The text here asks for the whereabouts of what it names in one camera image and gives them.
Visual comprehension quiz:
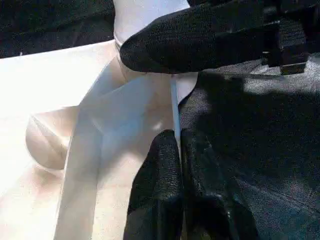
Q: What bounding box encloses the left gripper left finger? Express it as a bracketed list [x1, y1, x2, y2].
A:
[123, 129, 185, 240]

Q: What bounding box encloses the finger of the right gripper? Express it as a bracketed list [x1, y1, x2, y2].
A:
[119, 0, 281, 74]

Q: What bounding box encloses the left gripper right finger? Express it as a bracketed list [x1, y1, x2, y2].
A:
[181, 129, 262, 240]

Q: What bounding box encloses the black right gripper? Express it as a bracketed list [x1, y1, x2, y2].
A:
[262, 0, 320, 76]

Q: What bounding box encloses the white plastic table leg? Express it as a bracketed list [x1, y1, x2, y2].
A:
[112, 0, 191, 49]

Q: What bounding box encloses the white plastic table top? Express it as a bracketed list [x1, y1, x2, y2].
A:
[0, 42, 201, 240]

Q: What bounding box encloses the black plastic table mat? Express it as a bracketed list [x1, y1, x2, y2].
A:
[0, 0, 320, 240]

